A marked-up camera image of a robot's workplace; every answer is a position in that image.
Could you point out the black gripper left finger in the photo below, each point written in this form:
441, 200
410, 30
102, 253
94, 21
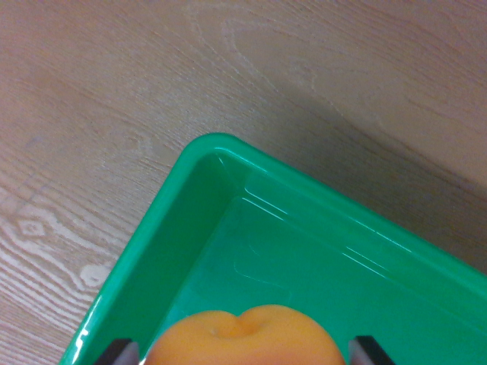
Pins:
119, 353

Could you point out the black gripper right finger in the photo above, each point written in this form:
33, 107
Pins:
367, 351

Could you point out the yellow orange toy peach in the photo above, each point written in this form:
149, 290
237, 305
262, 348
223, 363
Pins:
247, 340

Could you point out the green plastic bin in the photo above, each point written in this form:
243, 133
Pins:
285, 258

